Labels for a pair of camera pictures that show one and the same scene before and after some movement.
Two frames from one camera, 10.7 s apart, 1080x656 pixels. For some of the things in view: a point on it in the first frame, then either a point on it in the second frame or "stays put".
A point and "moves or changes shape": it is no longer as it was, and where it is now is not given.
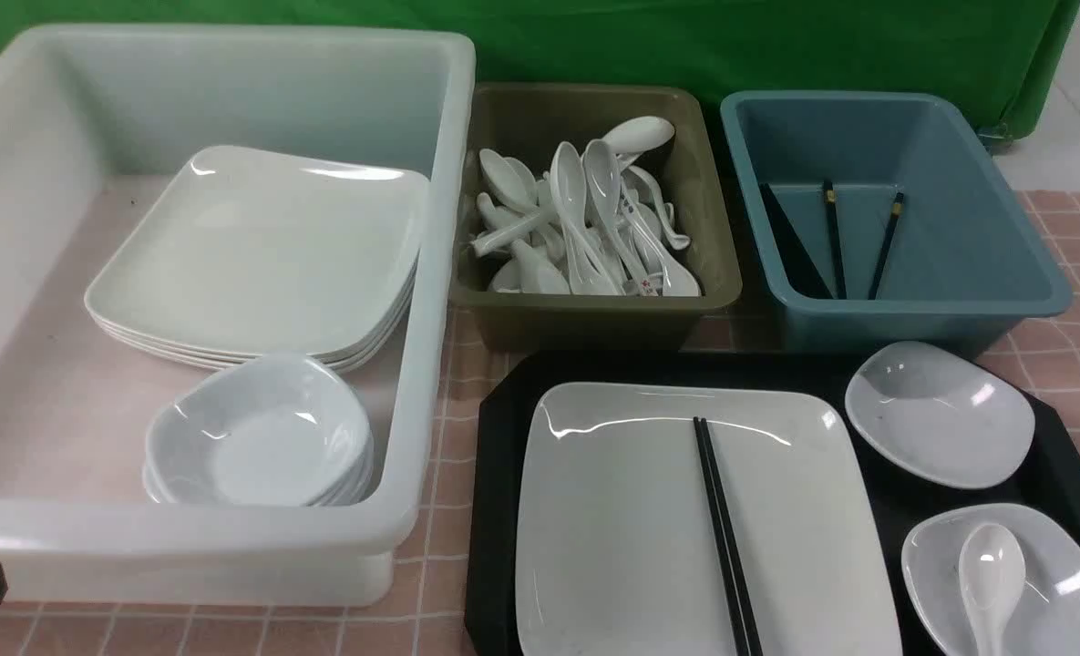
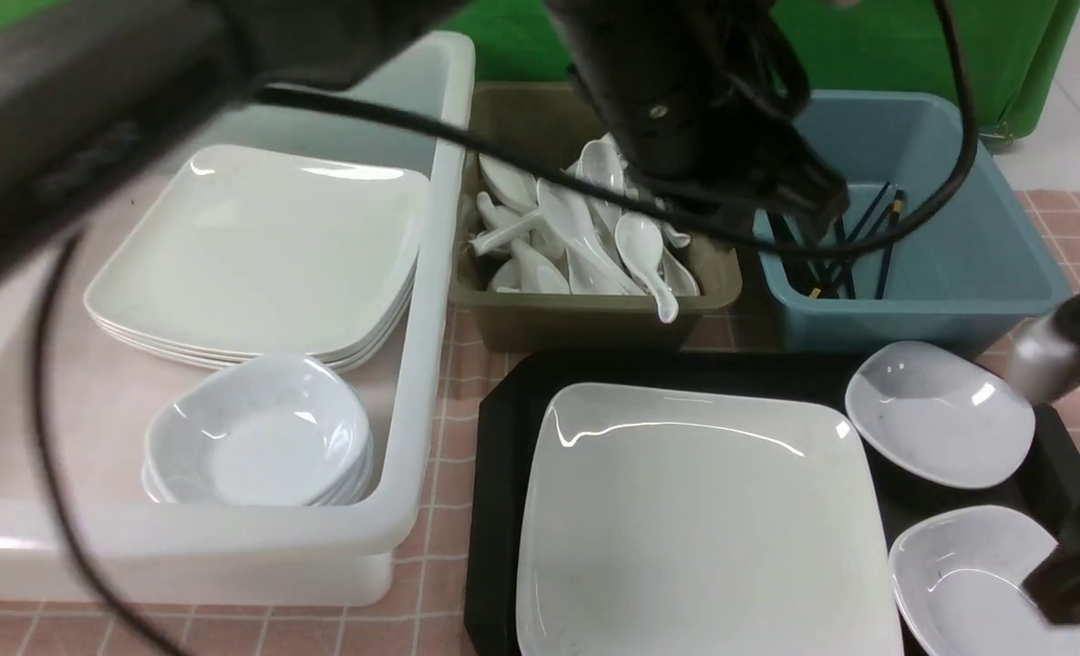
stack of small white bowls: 281,430 stays put
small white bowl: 1072,603 moves or changes shape
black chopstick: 753,640 -> 898,211
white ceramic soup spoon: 992,568 -> 640,240
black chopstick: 720,543 -> 817,289
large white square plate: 616,553 stays put
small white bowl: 939,416 stays put
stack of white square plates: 247,252 stays put
